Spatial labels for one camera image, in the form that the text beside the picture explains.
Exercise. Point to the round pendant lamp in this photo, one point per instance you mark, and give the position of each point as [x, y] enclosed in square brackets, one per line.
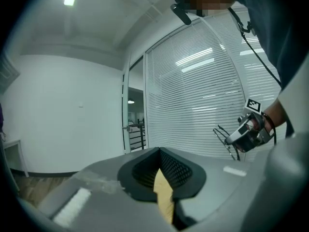
[131, 101]

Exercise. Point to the small white table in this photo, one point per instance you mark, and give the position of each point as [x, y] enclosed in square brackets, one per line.
[17, 153]

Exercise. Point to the black stair railing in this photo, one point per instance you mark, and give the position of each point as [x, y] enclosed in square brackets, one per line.
[137, 136]

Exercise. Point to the white wall switch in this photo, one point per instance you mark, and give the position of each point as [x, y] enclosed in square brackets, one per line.
[80, 104]

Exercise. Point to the black wristband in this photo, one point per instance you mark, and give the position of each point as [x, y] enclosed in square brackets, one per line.
[269, 120]

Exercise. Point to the white framed glass door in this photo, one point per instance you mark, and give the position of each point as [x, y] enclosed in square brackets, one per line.
[132, 105]

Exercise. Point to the person's right forearm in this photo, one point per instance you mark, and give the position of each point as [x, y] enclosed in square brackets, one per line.
[277, 112]

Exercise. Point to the ceiling air vent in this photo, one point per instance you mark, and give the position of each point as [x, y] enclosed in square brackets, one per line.
[7, 71]

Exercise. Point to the person's dark shirt torso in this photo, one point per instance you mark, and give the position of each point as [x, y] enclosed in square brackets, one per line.
[277, 20]

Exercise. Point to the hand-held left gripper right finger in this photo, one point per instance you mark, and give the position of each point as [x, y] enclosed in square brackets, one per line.
[217, 185]

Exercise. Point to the black head-worn camera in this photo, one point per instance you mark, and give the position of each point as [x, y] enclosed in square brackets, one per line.
[179, 6]

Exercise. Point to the round yellow wooden table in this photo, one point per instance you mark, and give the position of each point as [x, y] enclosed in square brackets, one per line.
[164, 192]

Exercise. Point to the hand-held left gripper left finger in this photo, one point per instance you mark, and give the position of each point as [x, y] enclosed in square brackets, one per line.
[96, 197]

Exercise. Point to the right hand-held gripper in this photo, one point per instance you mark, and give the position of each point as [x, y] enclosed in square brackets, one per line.
[263, 132]

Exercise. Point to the person's right hand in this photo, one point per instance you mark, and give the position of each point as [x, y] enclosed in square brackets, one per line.
[252, 125]

